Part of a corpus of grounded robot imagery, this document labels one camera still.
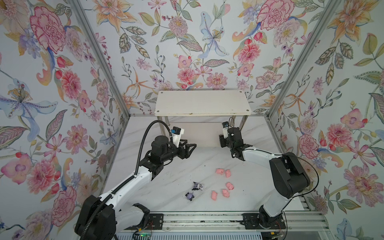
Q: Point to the pink pig toy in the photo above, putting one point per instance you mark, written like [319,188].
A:
[220,171]
[225,193]
[214,195]
[229,186]
[228,173]

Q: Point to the purple black kuromi toy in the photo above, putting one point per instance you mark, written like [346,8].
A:
[197,187]

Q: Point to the white two-tier shelf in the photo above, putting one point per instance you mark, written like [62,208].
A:
[198,104]

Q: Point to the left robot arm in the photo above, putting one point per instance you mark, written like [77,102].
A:
[102,217]

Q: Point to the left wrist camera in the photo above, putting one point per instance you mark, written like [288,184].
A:
[176,134]

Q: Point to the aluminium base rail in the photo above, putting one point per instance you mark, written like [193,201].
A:
[291,221]

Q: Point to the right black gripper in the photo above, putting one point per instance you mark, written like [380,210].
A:
[223,144]

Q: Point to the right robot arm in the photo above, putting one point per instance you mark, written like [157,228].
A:
[288,175]

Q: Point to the small purple kuromi toy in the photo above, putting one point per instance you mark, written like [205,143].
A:
[190,196]

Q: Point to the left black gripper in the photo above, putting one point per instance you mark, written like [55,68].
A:
[185,154]

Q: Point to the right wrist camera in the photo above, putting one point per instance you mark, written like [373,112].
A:
[225,126]

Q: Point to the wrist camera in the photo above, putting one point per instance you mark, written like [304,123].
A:
[176,134]
[225,126]

